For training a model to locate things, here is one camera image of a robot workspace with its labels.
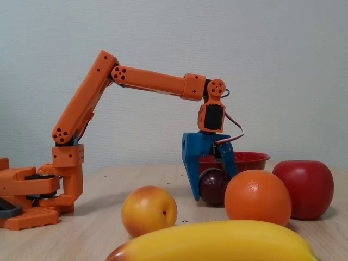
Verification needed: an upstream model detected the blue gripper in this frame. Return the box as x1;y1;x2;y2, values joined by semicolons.
181;130;239;202

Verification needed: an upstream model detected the dark purple plum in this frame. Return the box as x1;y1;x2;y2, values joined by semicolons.
199;168;232;207

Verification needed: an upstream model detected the orange robot base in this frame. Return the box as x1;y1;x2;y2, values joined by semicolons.
0;144;84;232

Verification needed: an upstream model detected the red speckled bowl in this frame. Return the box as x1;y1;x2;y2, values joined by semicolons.
199;151;271;177

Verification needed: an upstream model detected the orange fruit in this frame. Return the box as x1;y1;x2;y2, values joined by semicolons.
224;169;293;228

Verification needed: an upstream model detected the yellow banana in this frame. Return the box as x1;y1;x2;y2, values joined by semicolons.
105;220;322;261

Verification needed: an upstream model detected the yellow orange peach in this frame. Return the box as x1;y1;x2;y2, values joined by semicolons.
121;185;178;238

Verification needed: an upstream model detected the red apple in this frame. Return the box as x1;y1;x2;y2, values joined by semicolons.
272;159;334;220

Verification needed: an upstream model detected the dark grey table clamp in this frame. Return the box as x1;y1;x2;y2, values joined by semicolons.
0;197;23;219

